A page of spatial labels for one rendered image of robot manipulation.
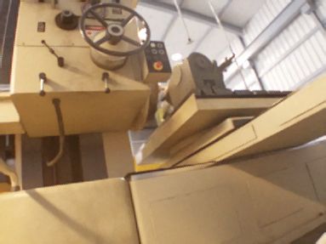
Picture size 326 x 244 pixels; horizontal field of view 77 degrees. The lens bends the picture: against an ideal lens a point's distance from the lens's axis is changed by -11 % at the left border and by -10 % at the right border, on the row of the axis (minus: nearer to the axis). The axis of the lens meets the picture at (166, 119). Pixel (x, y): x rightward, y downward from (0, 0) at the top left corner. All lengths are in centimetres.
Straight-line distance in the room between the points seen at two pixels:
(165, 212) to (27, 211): 64
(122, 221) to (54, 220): 30
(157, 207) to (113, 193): 23
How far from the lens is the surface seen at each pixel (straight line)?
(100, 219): 113
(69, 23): 153
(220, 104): 131
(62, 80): 129
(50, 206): 113
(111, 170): 179
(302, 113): 98
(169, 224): 120
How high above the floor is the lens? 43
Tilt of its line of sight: 20 degrees up
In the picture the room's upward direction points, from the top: 13 degrees counter-clockwise
